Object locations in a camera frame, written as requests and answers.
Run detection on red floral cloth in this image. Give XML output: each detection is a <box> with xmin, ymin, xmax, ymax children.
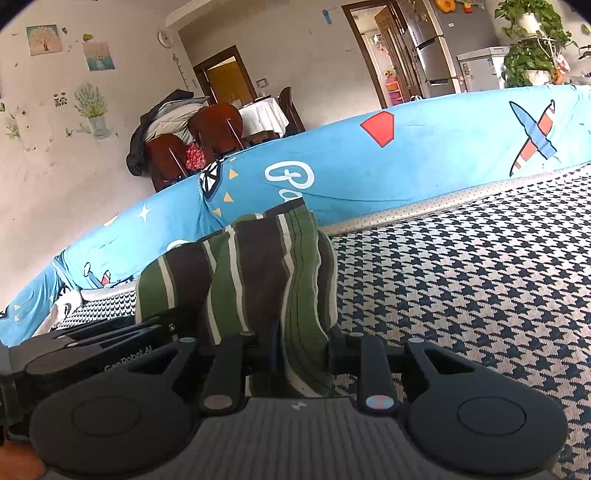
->
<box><xmin>184</xmin><ymin>141</ymin><xmax>206</xmax><ymax>171</ymax></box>

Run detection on blue flower wall picture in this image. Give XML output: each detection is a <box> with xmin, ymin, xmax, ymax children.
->
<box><xmin>82</xmin><ymin>41</ymin><xmax>116</xmax><ymax>71</ymax></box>

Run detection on white chest freezer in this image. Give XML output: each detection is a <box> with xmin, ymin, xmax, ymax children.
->
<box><xmin>457</xmin><ymin>46</ymin><xmax>511</xmax><ymax>93</ymax></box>

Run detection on blue printed sofa cover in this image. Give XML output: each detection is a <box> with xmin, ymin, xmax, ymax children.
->
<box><xmin>0</xmin><ymin>83</ymin><xmax>591</xmax><ymax>347</ymax></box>

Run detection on dark dining chair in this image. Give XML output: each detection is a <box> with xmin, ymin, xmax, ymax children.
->
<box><xmin>277</xmin><ymin>87</ymin><xmax>306</xmax><ymax>135</ymax></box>

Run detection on brown door frame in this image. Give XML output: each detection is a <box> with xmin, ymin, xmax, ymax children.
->
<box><xmin>342</xmin><ymin>0</ymin><xmax>423</xmax><ymax>110</ymax></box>

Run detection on table with white cloth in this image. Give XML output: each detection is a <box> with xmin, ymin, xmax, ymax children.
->
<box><xmin>238</xmin><ymin>97</ymin><xmax>290</xmax><ymax>140</ymax></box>

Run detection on pink tree wall picture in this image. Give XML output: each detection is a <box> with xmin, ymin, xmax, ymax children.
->
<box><xmin>26</xmin><ymin>24</ymin><xmax>64</xmax><ymax>56</ymax></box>

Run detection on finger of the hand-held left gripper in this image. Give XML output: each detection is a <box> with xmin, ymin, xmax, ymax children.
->
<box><xmin>48</xmin><ymin>318</ymin><xmax>178</xmax><ymax>352</ymax></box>

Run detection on houndstooth sofa mat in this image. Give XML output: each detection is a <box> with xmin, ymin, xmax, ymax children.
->
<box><xmin>46</xmin><ymin>164</ymin><xmax>591</xmax><ymax>480</ymax></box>

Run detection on lavender pot wall sticker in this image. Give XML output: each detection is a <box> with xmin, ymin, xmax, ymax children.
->
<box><xmin>74</xmin><ymin>83</ymin><xmax>112</xmax><ymax>140</ymax></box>

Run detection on pink plush toy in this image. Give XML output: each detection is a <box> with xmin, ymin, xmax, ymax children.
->
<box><xmin>551</xmin><ymin>53</ymin><xmax>570</xmax><ymax>84</ymax></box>

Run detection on silver fridge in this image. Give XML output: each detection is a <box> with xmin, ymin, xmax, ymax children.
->
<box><xmin>399</xmin><ymin>0</ymin><xmax>463</xmax><ymax>96</ymax></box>

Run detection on yellow wooden door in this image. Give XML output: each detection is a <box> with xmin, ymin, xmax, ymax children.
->
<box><xmin>193</xmin><ymin>45</ymin><xmax>257</xmax><ymax>105</ymax></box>

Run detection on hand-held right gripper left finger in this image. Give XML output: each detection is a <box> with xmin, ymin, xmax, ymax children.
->
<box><xmin>124</xmin><ymin>324</ymin><xmax>282</xmax><ymax>413</ymax></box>

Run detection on green brown striped t-shirt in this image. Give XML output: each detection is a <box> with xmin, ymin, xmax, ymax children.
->
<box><xmin>135</xmin><ymin>198</ymin><xmax>340</xmax><ymax>400</ymax></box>

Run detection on brown wooden chair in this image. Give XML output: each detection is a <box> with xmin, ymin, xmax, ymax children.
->
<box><xmin>190</xmin><ymin>104</ymin><xmax>246</xmax><ymax>160</ymax></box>
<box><xmin>145</xmin><ymin>135</ymin><xmax>190</xmax><ymax>193</ymax></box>

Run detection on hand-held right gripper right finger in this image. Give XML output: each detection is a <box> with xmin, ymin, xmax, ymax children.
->
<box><xmin>326</xmin><ymin>328</ymin><xmax>481</xmax><ymax>413</ymax></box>

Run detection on pink plastic drawer unit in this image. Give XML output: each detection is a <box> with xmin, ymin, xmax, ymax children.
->
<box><xmin>383</xmin><ymin>76</ymin><xmax>404</xmax><ymax>105</ymax></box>

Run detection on leafy potted plant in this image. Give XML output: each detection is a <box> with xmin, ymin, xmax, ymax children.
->
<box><xmin>494</xmin><ymin>0</ymin><xmax>576</xmax><ymax>89</ymax></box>

